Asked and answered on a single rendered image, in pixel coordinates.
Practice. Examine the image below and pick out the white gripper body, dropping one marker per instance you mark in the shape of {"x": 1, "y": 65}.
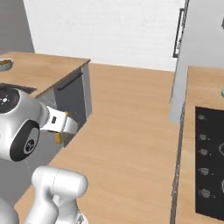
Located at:
{"x": 71, "y": 124}

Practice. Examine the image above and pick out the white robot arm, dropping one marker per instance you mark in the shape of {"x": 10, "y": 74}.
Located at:
{"x": 20, "y": 128}

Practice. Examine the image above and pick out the yellow upright bar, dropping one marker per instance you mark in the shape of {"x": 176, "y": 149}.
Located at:
{"x": 59, "y": 138}

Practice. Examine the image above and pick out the dark grey dishwasher door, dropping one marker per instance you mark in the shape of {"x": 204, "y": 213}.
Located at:
{"x": 71, "y": 102}

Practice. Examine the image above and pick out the grey island cabinet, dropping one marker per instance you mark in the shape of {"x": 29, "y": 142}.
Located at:
{"x": 87, "y": 93}

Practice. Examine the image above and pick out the black recessed sink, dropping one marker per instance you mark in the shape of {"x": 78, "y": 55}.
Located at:
{"x": 20, "y": 88}

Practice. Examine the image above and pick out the grey bowl with food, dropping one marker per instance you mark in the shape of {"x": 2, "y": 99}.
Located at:
{"x": 5, "y": 64}

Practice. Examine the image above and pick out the grey hob knob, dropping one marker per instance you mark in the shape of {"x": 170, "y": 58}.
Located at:
{"x": 203, "y": 137}
{"x": 201, "y": 117}
{"x": 204, "y": 171}
{"x": 203, "y": 152}
{"x": 204, "y": 192}

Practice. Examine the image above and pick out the black hob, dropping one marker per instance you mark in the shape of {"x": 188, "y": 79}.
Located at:
{"x": 208, "y": 180}

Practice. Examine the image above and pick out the teal round dish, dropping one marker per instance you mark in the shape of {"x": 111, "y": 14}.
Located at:
{"x": 222, "y": 93}

